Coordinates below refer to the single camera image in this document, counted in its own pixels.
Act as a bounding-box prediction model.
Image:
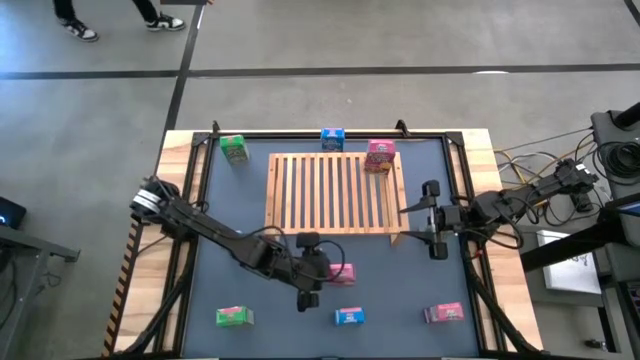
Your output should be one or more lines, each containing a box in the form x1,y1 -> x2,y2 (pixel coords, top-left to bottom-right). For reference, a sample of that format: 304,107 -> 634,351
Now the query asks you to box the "person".
52,0 -> 187,44

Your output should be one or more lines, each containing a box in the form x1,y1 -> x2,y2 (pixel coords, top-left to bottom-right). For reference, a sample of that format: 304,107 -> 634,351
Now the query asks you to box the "black stand beam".
519,192 -> 640,274

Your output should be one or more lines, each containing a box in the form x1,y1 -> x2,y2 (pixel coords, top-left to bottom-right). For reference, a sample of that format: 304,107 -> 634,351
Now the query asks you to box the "coiled black cable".
592,139 -> 640,181

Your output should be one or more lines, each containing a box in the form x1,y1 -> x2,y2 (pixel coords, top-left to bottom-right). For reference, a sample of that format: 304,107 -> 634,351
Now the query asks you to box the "blue Rice Krispies cereal box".
319,127 -> 347,153
333,306 -> 367,327

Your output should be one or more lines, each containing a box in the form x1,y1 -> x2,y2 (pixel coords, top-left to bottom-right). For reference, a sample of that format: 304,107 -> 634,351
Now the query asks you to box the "pink Raisin Bran cereal box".
423,301 -> 466,325
363,138 -> 398,176
327,263 -> 357,288

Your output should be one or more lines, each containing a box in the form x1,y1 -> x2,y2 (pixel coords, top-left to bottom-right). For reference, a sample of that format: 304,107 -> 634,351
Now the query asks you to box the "grey equipment cabinet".
599,239 -> 640,360

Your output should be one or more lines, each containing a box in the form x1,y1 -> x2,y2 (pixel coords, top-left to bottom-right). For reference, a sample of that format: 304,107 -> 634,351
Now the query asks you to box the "black power strip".
569,192 -> 596,214

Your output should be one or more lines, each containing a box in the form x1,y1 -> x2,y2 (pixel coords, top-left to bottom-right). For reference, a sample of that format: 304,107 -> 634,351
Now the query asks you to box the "grey machine base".
589,102 -> 640,201

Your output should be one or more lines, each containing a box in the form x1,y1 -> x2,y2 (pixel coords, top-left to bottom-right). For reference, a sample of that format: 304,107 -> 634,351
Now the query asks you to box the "green Apple Jacks cereal box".
218,133 -> 251,166
215,305 -> 256,329

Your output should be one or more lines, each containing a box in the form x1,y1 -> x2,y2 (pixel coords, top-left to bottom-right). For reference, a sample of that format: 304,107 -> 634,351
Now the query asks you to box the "black device with light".
0,196 -> 28,230

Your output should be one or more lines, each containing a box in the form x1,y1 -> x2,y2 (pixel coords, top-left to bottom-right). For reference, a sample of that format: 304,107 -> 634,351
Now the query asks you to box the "black metal table frame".
119,128 -> 544,360

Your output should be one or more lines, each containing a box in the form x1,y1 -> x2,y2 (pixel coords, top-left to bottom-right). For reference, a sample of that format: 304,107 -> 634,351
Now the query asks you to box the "wooden slatted shelf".
263,151 -> 412,247

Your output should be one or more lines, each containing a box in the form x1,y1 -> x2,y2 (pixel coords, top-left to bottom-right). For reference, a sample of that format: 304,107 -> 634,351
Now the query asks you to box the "black yellow hazard tape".
102,219 -> 144,357

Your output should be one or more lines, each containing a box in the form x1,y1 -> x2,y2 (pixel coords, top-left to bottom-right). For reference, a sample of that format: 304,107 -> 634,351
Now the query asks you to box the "yellow power cable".
497,139 -> 599,209

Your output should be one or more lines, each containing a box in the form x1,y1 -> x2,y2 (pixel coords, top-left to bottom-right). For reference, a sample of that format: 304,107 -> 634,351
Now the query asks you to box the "grey metal stand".
0,224 -> 81,360

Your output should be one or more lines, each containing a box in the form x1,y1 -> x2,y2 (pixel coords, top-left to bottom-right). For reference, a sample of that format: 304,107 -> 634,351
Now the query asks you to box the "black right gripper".
398,179 -> 469,261

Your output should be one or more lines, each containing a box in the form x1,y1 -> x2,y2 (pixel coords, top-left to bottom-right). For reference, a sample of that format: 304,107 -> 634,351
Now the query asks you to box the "white box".
536,229 -> 604,296

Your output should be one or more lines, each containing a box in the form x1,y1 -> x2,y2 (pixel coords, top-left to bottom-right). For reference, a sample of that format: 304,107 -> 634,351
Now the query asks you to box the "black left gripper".
292,231 -> 334,314

